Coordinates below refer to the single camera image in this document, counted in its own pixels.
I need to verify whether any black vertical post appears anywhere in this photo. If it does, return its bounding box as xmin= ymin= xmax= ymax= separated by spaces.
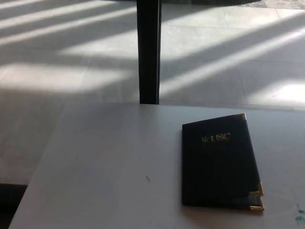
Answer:
xmin=136 ymin=0 xmax=163 ymax=105

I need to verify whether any black USC diary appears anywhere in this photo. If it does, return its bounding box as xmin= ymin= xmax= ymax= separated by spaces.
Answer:
xmin=181 ymin=113 xmax=265 ymax=212

